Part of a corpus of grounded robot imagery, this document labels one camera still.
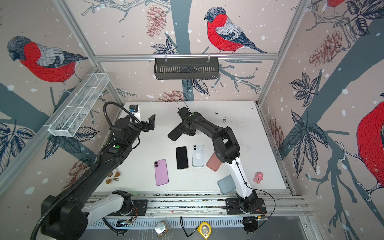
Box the light blue phone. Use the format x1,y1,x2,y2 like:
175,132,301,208
192,145,205,167

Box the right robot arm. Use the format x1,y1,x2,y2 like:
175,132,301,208
172,107,259,213

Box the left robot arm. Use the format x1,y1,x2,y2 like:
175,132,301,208
30,102,156,240

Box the black screen phone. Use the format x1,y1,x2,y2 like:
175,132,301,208
176,147,189,170

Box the salmon pink phone case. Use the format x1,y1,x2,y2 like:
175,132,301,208
207,153,222,172

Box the purple phone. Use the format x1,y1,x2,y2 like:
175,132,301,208
155,159,169,186

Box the grey blue phone case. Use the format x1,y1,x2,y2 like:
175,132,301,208
217,175,236,195

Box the white mesh tray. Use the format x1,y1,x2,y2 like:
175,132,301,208
48,73,110,137

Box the pink toy figure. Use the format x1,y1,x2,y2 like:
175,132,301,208
253,172,264,185

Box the yellow tape measure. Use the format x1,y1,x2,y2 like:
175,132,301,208
198,222,212,240

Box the silver round object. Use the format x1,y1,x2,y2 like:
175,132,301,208
155,220,170,238

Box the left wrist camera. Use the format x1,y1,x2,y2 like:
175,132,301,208
129,105,140,113

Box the black wire basket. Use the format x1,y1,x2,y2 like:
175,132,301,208
154,58,219,80

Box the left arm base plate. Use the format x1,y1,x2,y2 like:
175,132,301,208
108,200,148,217

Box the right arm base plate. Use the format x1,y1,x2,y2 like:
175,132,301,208
223,198,267,215

